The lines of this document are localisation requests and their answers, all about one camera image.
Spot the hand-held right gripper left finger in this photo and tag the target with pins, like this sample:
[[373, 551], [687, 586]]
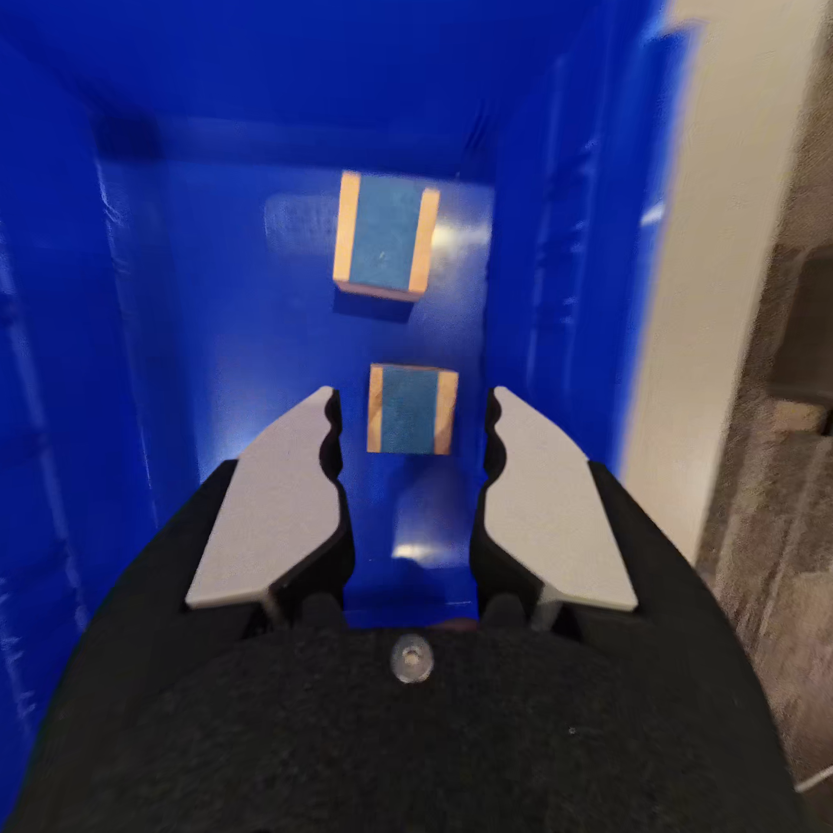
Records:
[[273, 514]]

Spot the blue plastic bin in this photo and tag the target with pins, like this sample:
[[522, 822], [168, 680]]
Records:
[[228, 260]]

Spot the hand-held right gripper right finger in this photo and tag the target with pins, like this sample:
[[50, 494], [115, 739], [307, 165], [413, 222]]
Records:
[[553, 520]]

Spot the wooden cube with blue stripe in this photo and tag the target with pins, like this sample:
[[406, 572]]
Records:
[[384, 234], [410, 410]]

